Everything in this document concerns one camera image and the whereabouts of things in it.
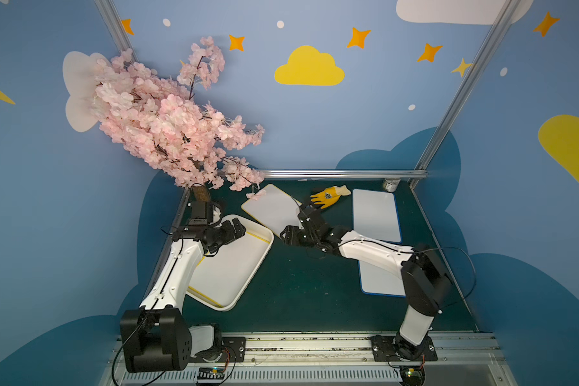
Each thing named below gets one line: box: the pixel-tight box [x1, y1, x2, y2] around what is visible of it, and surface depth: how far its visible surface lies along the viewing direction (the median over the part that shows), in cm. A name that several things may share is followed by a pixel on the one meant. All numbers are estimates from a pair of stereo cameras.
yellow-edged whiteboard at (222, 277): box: [188, 232, 271, 308], surface depth 86 cm
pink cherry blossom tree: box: [92, 36, 265, 191], surface depth 71 cm
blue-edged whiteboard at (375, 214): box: [352, 188, 403, 244], surface depth 113 cm
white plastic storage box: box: [186, 213, 275, 312], surface depth 86 cm
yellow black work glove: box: [309, 184, 352, 210], surface depth 117 cm
